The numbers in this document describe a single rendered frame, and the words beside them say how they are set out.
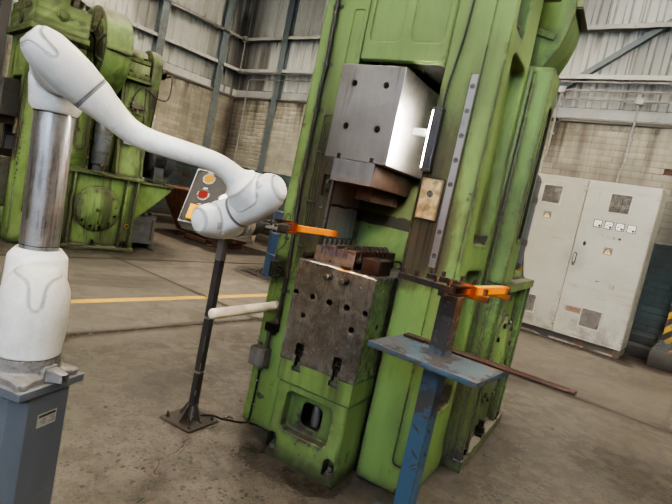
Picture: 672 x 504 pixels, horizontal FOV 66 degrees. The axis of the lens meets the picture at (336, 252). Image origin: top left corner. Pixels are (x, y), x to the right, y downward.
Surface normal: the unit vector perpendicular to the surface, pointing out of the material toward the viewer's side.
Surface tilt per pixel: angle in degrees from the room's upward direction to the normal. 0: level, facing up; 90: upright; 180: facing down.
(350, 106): 90
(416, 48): 90
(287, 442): 90
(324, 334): 90
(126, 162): 79
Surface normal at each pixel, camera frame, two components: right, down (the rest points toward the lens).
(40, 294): 0.59, -0.15
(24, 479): 0.93, 0.22
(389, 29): -0.49, -0.01
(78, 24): 0.70, 0.21
